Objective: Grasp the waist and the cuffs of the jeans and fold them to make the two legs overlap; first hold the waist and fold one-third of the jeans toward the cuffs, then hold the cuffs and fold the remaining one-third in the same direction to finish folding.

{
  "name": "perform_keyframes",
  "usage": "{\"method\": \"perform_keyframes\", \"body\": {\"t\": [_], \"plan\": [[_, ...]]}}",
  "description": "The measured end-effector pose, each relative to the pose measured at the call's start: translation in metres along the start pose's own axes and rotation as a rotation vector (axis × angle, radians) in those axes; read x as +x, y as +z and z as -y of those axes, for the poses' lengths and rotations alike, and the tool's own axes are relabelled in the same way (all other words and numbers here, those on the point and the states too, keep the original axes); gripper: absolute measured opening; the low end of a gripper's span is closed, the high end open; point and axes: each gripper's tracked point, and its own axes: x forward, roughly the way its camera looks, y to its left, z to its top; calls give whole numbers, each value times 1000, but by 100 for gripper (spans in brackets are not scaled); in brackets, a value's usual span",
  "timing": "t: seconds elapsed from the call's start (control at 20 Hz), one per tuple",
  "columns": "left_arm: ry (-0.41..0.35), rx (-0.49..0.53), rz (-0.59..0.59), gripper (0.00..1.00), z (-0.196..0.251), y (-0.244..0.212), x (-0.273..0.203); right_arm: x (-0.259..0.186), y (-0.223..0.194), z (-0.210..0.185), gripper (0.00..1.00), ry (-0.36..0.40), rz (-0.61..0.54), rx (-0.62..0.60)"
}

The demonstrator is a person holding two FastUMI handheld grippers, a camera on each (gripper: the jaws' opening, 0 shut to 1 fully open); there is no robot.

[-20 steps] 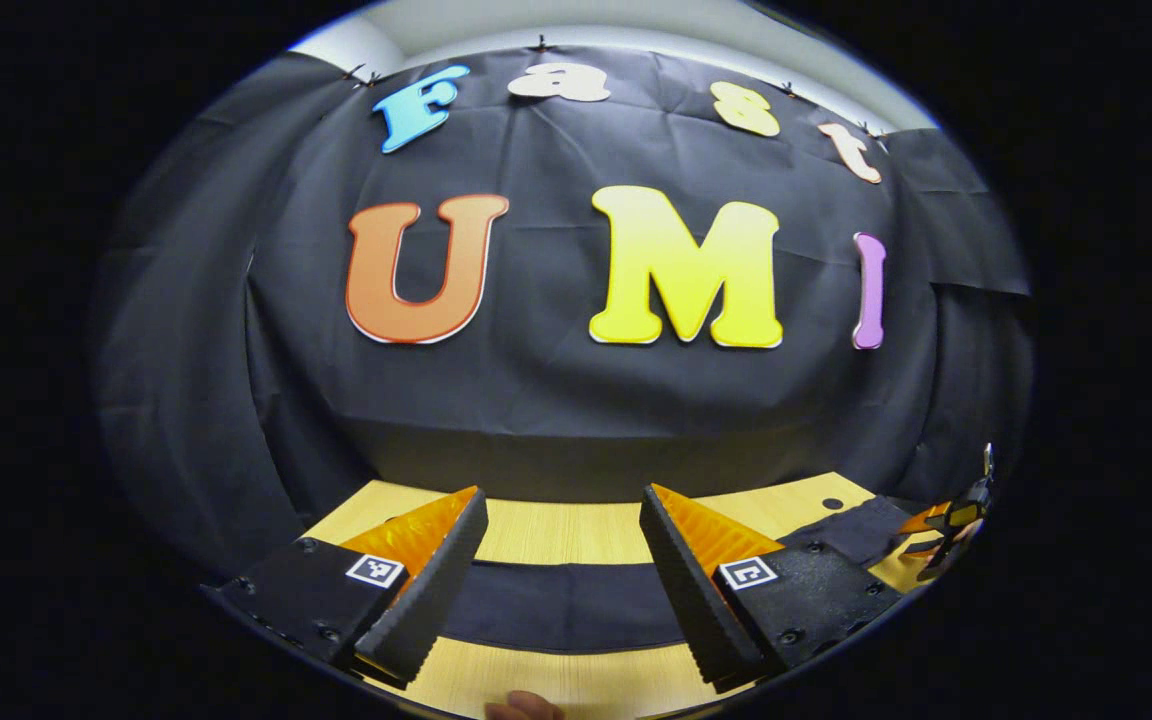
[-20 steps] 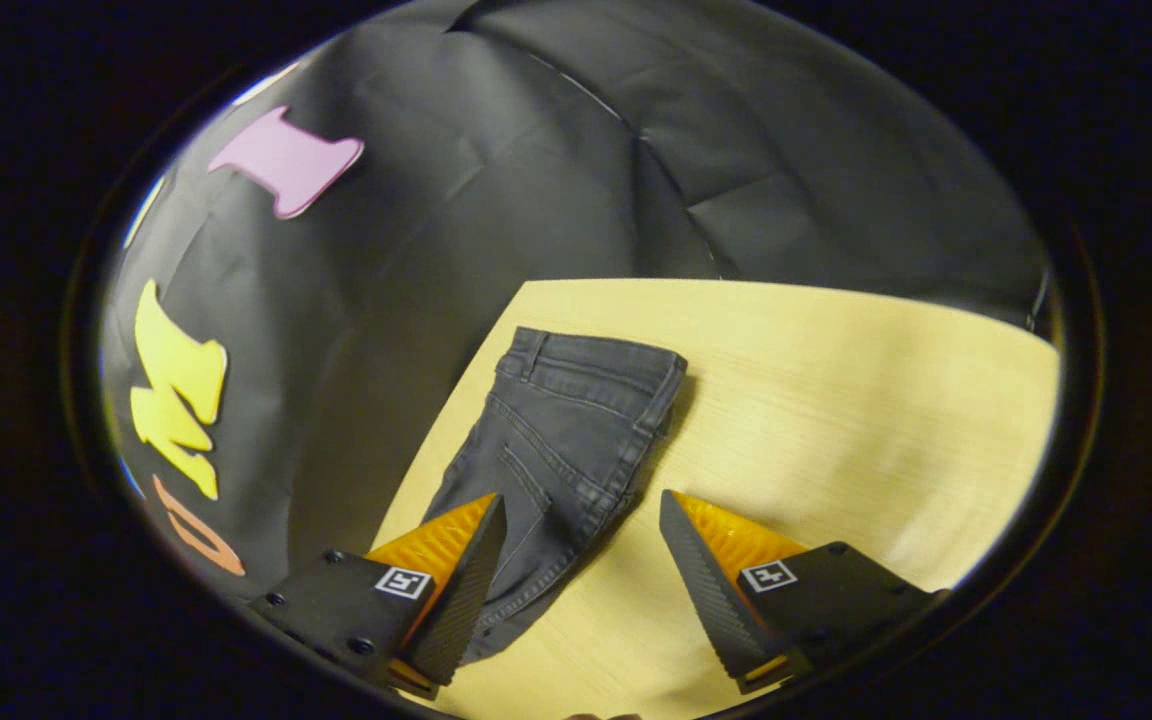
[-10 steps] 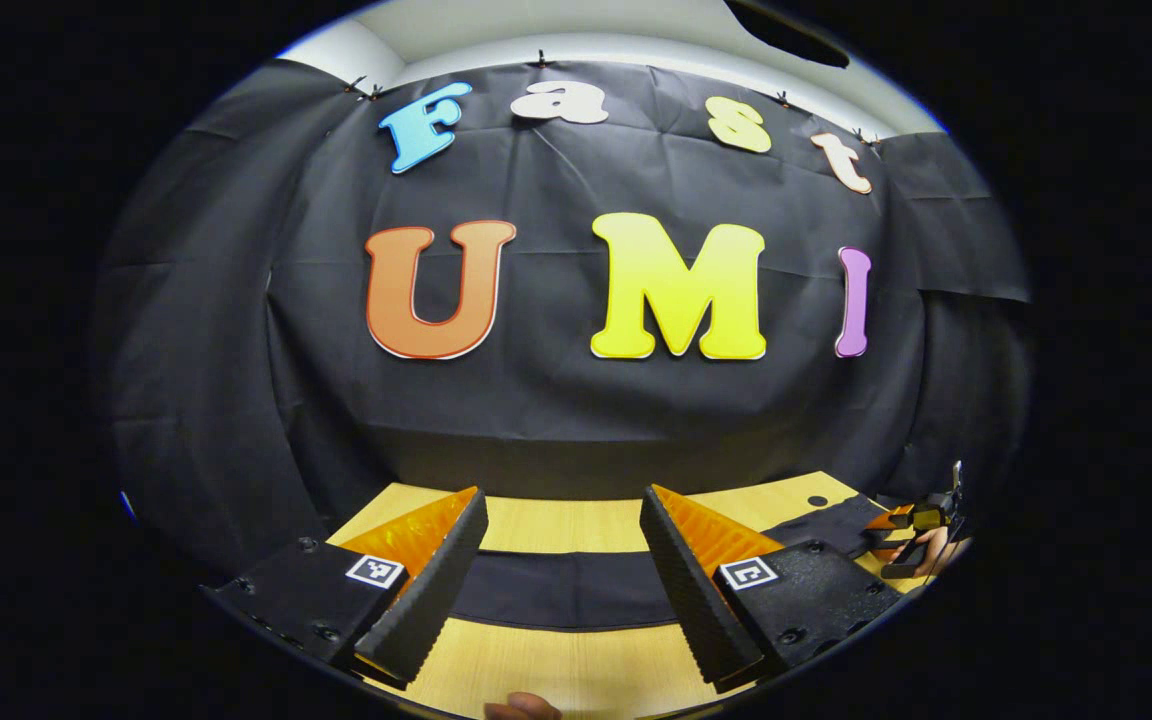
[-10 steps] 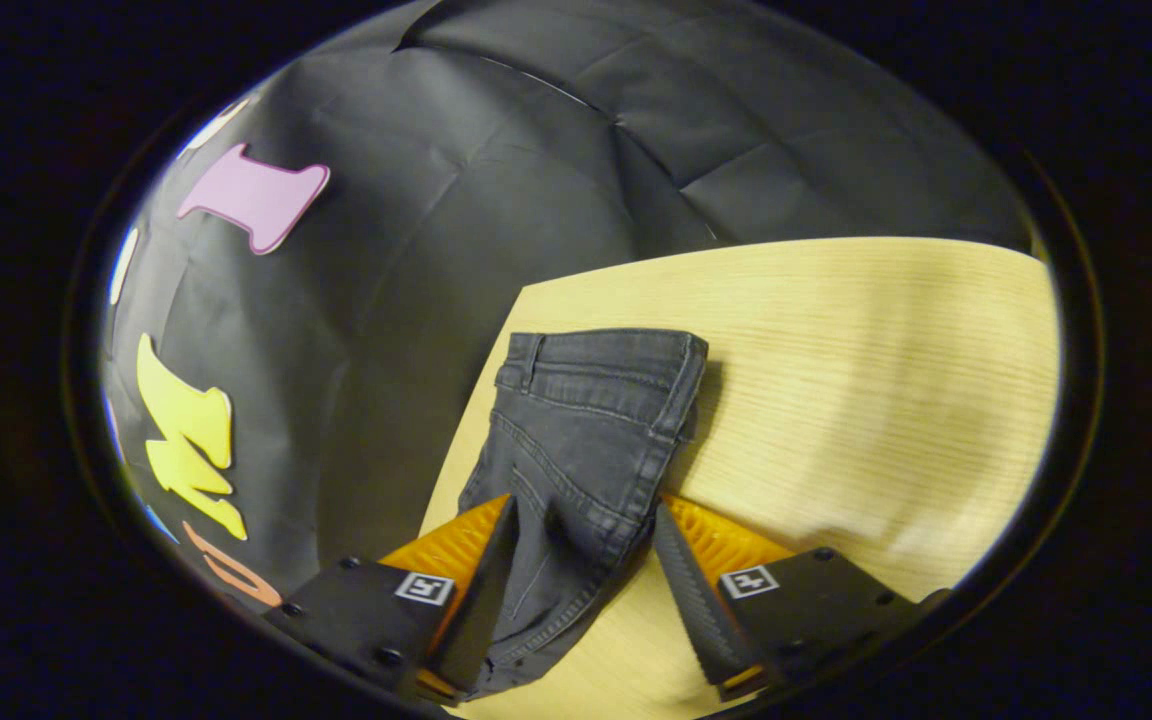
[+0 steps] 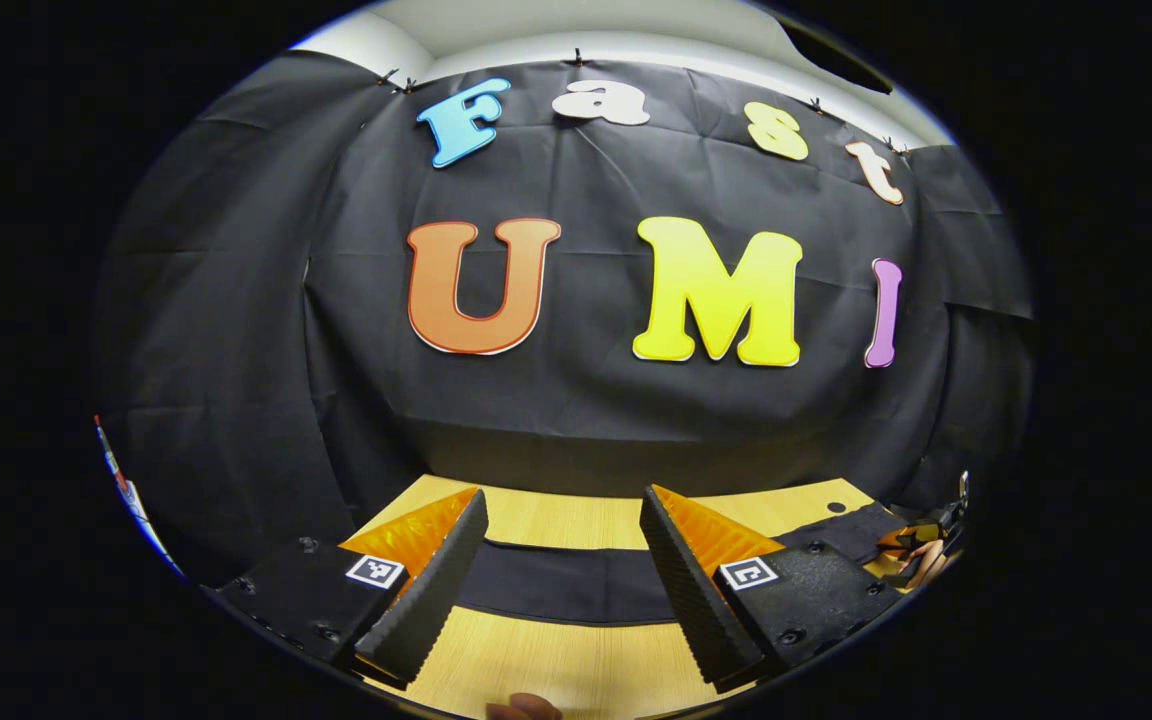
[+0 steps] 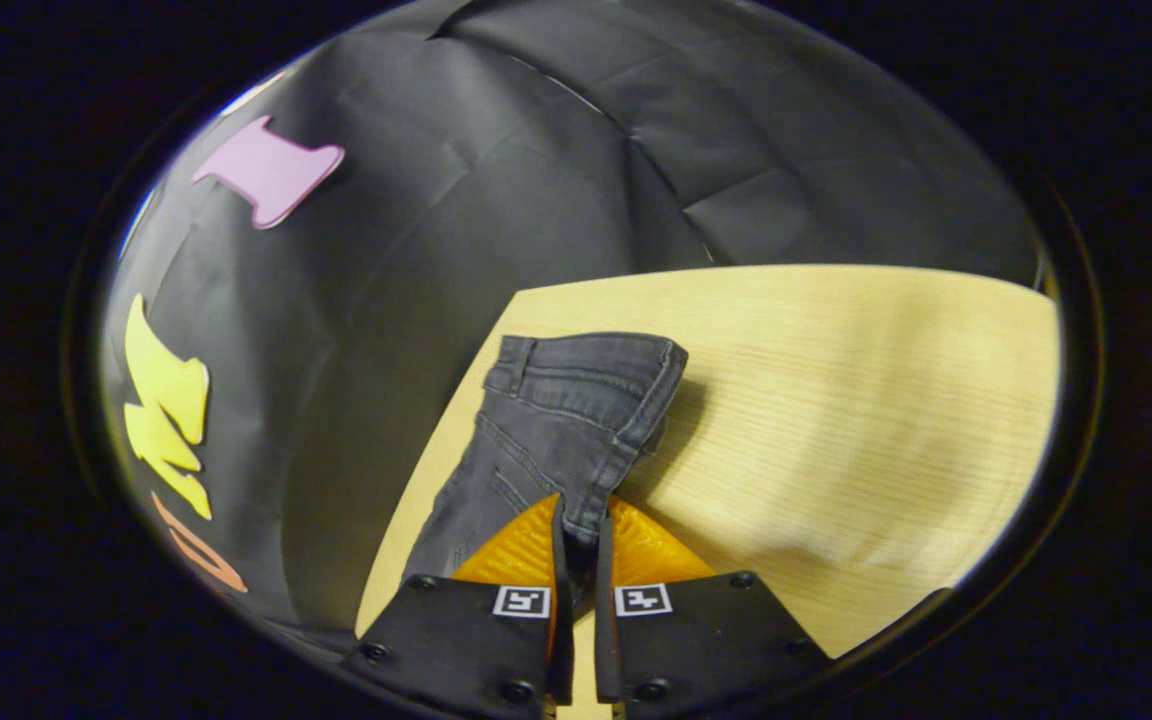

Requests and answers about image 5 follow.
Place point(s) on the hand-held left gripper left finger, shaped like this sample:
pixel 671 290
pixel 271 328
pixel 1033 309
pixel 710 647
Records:
pixel 436 600

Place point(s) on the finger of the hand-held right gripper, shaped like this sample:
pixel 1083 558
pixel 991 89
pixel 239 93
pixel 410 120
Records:
pixel 906 540

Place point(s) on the dark jeans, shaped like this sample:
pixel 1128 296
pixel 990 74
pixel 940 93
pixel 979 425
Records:
pixel 566 585

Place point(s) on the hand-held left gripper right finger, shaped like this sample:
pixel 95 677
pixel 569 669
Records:
pixel 686 600

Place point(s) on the black backdrop cloth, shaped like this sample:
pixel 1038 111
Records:
pixel 586 420

